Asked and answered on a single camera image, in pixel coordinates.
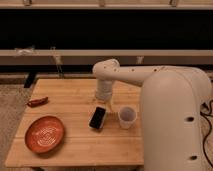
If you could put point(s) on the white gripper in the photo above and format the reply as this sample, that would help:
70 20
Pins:
104 90

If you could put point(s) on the white ceramic cup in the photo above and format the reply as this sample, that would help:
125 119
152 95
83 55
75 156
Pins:
127 116

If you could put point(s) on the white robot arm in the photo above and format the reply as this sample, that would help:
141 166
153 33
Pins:
169 105

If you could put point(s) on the orange ceramic plate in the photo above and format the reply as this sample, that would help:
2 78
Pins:
44 134

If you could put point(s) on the black smartphone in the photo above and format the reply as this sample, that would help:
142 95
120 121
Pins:
98 117

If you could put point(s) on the red chili pepper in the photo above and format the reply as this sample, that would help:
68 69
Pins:
37 102

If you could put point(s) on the black table leg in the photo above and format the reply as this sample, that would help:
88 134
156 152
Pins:
30 79

